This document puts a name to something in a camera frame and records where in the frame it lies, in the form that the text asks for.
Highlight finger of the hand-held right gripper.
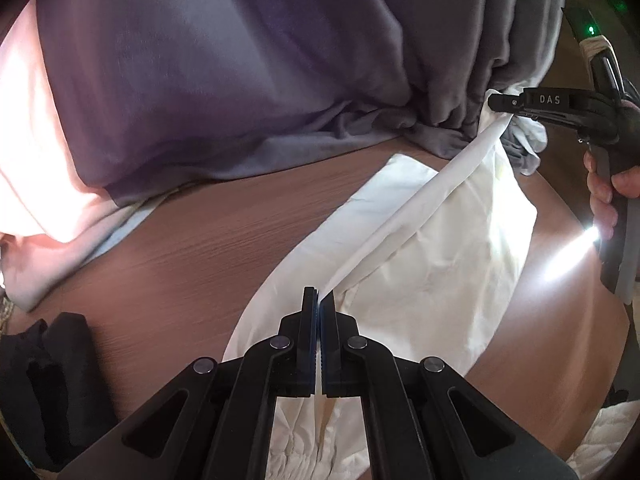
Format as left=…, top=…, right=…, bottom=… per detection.
left=487, top=87, right=593, bottom=128

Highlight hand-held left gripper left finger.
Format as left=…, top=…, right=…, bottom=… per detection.
left=57, top=286, right=321, bottom=480

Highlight pink cloth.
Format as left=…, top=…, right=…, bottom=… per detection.
left=0, top=0, right=151, bottom=313

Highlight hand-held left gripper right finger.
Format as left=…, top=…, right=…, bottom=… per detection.
left=321, top=292, right=581, bottom=480

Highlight white quilted cloth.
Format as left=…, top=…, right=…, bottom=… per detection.
left=567, top=400, right=632, bottom=480

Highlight person's right hand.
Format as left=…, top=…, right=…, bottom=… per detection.
left=584, top=152, right=640, bottom=241

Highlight white pants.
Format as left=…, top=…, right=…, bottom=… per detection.
left=220, top=112, right=548, bottom=480

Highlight purple grey cloth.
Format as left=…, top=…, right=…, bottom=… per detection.
left=35, top=0, right=566, bottom=208

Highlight black cloth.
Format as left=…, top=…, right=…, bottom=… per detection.
left=0, top=311, right=118, bottom=473

